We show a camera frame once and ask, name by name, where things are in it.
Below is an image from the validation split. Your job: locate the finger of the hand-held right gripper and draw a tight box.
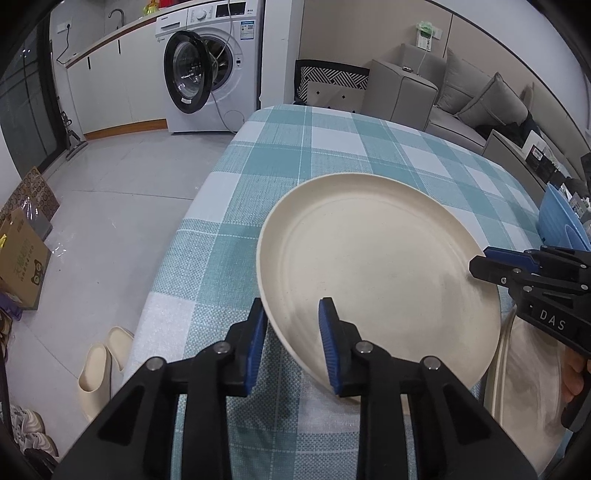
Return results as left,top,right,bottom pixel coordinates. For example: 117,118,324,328
468,255,589,296
483,246,591,278

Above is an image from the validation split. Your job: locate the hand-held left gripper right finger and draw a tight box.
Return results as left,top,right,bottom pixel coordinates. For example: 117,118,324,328
318,298,539,480

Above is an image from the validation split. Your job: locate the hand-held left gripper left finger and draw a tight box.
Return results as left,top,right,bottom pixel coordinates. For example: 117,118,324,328
53,298,269,480

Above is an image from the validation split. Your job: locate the large blue bowl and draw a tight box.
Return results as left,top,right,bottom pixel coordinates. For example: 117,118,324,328
538,184,591,252

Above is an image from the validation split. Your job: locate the beige plate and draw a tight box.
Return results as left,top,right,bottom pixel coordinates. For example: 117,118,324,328
256,173,502,404
482,311,573,464

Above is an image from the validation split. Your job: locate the person's right hand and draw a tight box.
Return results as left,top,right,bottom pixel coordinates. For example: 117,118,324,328
562,348,591,407

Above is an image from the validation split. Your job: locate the black box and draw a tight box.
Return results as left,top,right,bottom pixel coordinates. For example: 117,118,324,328
526,143,561,181

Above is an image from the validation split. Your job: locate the grey side cabinet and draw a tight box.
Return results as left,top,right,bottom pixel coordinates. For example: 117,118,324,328
482,129,573,199

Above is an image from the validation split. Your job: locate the dark jacket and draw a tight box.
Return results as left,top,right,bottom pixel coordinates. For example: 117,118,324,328
475,115,536,144

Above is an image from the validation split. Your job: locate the beige slipper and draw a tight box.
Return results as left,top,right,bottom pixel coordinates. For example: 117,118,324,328
76,344,114,423
106,326,134,370

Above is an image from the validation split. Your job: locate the beige padded headboard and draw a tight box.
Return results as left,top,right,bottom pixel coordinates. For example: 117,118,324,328
531,80,591,181

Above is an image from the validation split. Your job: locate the grey cushion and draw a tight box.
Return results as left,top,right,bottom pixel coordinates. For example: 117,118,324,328
436,47,490,116
457,72,529,130

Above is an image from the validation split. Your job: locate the grey sofa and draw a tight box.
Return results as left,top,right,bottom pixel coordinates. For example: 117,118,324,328
360,43,541,153

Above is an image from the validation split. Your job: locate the teal checked tablecloth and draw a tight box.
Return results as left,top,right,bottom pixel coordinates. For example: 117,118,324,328
121,104,573,480

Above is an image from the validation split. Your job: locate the white sneaker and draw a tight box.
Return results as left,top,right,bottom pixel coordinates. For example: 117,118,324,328
9,404,58,457

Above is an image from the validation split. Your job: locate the black white patterned bag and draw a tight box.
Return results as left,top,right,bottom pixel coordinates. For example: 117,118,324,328
293,59,370,114

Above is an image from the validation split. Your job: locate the purple bag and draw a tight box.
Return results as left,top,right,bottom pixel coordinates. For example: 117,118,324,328
0,291,24,324

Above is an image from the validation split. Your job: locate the cardboard box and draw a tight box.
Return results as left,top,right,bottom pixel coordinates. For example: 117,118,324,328
0,208,51,310

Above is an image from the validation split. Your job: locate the grey floor mop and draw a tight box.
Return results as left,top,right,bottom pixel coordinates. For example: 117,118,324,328
48,39,90,160

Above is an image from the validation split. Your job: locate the brown patterned box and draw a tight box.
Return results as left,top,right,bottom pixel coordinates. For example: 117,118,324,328
0,166,61,241

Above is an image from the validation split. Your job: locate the white washing machine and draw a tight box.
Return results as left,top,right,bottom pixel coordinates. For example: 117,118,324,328
154,0,265,134

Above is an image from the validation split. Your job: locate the white kitchen base cabinet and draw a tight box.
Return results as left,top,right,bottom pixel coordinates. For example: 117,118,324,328
65,21,169,141

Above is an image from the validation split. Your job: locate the dark glass door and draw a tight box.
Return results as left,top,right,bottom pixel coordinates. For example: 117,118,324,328
0,23,63,181

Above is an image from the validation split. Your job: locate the white wall switch panel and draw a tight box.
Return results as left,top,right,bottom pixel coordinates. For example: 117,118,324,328
412,21,439,51

